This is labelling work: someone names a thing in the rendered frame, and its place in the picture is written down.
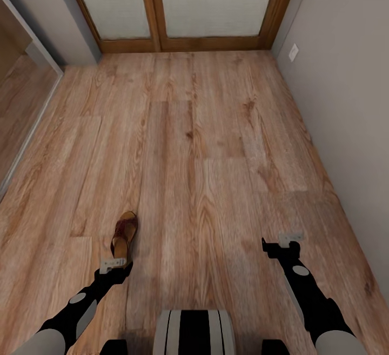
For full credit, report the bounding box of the sandal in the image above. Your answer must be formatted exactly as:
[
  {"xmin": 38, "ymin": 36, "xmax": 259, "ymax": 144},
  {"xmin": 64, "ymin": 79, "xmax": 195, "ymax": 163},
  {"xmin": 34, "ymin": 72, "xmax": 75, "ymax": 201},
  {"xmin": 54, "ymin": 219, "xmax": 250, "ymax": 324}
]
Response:
[{"xmin": 111, "ymin": 211, "xmax": 138, "ymax": 269}]

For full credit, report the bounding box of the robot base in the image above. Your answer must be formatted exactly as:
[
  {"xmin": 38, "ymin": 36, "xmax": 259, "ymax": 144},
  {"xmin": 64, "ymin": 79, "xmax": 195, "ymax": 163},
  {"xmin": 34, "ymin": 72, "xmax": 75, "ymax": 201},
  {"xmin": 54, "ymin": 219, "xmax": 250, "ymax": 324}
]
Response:
[{"xmin": 99, "ymin": 339, "xmax": 290, "ymax": 355}]

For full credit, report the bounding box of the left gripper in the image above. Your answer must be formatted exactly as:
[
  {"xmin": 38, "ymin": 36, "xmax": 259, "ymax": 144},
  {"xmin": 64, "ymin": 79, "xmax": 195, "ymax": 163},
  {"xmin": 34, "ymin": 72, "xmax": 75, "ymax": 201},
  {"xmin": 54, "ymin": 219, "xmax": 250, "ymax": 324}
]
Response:
[{"xmin": 94, "ymin": 262, "xmax": 133, "ymax": 293}]

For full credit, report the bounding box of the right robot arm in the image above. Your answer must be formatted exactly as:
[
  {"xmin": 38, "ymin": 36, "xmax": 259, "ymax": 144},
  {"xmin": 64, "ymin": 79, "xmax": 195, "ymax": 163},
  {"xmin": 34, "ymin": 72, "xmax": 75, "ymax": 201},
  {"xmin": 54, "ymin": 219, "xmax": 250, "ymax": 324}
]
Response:
[{"xmin": 262, "ymin": 233, "xmax": 368, "ymax": 355}]

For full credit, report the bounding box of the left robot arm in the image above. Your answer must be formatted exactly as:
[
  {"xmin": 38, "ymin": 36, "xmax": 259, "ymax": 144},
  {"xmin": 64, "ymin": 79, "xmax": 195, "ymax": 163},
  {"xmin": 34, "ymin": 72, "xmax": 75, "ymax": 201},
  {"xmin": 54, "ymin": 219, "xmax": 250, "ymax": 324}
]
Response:
[{"xmin": 11, "ymin": 258, "xmax": 133, "ymax": 355}]

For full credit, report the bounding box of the robot trunk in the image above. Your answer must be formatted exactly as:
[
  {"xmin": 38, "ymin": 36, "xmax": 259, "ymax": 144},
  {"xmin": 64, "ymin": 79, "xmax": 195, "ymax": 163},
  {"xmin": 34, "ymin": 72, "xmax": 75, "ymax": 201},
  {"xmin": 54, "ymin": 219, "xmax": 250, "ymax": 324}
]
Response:
[{"xmin": 152, "ymin": 310, "xmax": 236, "ymax": 355}]

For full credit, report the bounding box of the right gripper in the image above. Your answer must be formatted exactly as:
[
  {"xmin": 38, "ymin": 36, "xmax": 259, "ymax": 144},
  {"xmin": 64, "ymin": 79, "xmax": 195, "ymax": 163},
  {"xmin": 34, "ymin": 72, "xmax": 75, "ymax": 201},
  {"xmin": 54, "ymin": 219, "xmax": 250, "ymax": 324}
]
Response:
[{"xmin": 262, "ymin": 238, "xmax": 300, "ymax": 263}]

